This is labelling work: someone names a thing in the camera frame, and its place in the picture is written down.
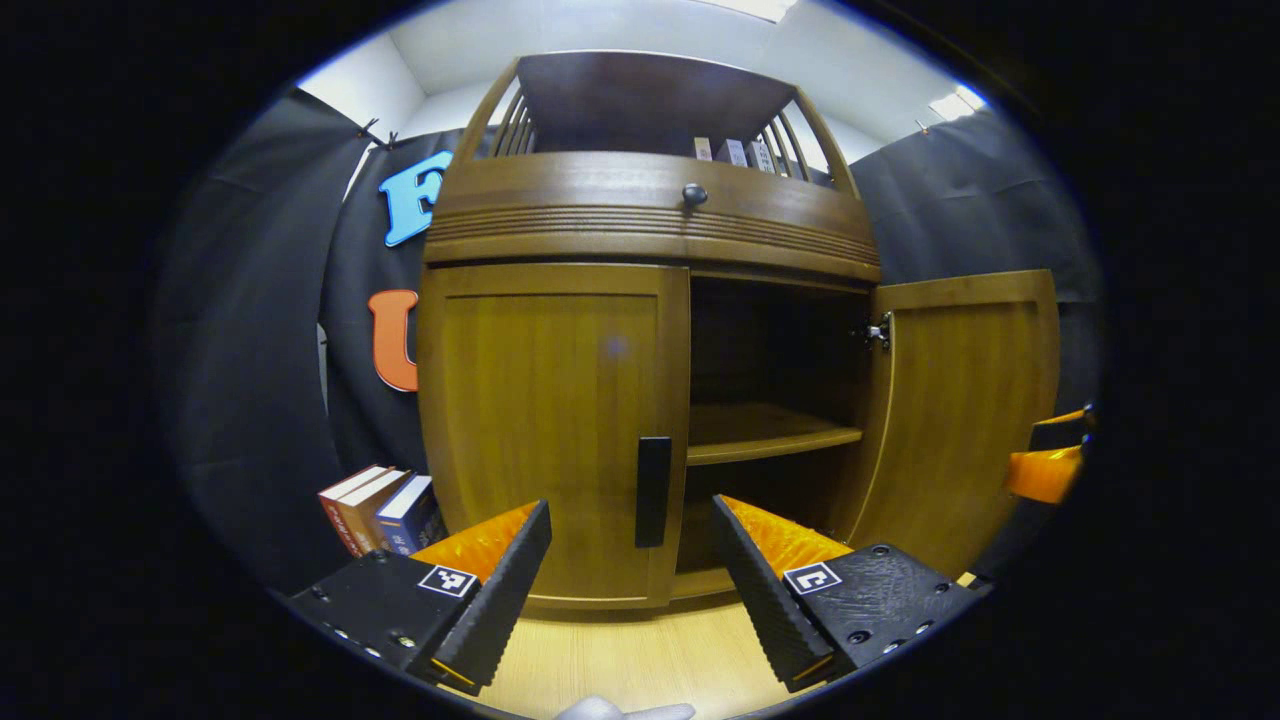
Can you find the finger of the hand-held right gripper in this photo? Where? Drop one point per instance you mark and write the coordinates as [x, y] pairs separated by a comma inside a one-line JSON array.
[[1045, 475], [1060, 432]]

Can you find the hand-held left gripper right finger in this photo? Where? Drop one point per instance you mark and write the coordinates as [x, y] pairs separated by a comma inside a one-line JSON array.
[[765, 600]]

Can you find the red hardcover book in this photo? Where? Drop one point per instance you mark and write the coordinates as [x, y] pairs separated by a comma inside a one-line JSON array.
[[340, 505]]

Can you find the wooden shoe cabinet door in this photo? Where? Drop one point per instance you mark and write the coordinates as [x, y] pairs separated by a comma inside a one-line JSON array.
[[540, 420], [960, 420]]

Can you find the metal door hinge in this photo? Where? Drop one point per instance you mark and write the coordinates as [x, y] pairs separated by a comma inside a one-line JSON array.
[[880, 330]]

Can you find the wooden cabinet drawer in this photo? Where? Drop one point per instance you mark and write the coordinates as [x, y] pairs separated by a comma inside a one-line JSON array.
[[580, 210]]

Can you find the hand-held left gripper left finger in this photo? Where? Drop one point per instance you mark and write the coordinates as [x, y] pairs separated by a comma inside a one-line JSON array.
[[500, 590]]

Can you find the blue hardcover book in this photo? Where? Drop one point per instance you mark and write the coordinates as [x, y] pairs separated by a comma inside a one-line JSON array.
[[410, 520]]

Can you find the wooden double-door shoe cabinet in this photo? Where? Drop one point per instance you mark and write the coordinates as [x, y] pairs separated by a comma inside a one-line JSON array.
[[600, 90]]

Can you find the dark round drawer knob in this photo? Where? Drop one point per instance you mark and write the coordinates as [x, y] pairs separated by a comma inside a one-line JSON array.
[[695, 195]]

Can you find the ceiling light panel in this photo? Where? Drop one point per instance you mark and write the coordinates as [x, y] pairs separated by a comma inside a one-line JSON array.
[[957, 102], [750, 6]]

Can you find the brown hardcover book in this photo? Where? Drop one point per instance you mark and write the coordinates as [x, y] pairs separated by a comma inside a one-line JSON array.
[[365, 510]]

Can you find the wooden inner shelf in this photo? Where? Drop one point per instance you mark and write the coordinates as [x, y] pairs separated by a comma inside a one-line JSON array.
[[760, 435]]

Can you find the black backdrop cloth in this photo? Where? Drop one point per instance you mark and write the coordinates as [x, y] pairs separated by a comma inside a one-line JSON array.
[[250, 350]]

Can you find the white spine book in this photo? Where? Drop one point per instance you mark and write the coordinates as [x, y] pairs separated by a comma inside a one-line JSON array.
[[761, 157]]

